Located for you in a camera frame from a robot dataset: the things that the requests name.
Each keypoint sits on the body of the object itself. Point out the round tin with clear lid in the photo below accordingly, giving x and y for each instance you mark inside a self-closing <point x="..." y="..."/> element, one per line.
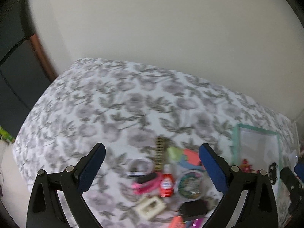
<point x="190" y="184"/>

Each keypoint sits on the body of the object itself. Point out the green packet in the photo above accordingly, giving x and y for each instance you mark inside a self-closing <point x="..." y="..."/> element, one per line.
<point x="6" y="134"/>

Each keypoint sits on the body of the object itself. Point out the pink watch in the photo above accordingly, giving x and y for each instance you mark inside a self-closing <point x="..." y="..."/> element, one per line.
<point x="144" y="186"/>

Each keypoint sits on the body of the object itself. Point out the colourful foam shapes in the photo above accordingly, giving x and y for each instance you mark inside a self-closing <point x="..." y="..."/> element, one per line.
<point x="192" y="158"/>

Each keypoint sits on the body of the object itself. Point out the teal cardboard box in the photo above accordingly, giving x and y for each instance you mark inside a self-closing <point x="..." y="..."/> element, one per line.
<point x="258" y="144"/>

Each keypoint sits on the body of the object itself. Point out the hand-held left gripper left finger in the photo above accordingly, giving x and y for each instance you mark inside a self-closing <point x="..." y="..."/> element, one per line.
<point x="92" y="168"/>

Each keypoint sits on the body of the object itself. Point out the black toy car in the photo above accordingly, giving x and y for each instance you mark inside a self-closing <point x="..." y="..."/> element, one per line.
<point x="273" y="173"/>

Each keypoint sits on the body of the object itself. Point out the black cube charger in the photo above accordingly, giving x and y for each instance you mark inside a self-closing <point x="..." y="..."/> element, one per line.
<point x="193" y="209"/>

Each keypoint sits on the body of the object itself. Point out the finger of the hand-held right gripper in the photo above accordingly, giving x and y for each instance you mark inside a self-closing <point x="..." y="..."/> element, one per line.
<point x="291" y="187"/>
<point x="300" y="171"/>

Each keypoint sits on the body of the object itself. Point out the greek pattern hair clip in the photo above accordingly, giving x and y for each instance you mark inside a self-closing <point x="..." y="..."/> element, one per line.
<point x="160" y="153"/>

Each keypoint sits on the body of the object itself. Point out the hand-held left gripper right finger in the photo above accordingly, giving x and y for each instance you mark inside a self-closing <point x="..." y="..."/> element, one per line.
<point x="211" y="168"/>

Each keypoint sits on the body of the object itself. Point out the cream hair claw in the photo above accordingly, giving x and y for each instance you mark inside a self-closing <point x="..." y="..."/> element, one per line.
<point x="149" y="206"/>

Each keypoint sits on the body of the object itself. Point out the red lip balm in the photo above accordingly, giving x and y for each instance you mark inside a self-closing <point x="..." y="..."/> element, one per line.
<point x="166" y="182"/>

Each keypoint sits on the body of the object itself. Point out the clear round tape roll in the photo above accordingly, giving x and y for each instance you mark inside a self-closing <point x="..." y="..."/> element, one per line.
<point x="133" y="163"/>

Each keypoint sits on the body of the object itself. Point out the dark wardrobe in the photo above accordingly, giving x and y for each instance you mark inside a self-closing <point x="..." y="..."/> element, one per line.
<point x="16" y="76"/>

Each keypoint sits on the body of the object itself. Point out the grey floral blanket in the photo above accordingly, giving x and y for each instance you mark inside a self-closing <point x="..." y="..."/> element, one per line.
<point x="106" y="104"/>

